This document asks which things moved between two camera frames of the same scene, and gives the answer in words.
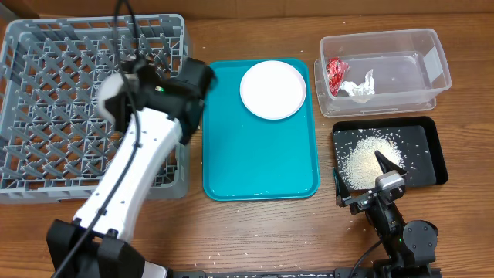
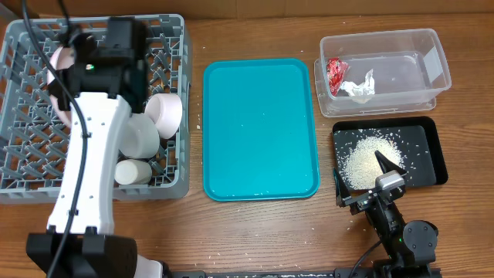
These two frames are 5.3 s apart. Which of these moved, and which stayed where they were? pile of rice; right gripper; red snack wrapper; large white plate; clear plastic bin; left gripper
Moved: left gripper; large white plate
Stayed: clear plastic bin; pile of rice; red snack wrapper; right gripper
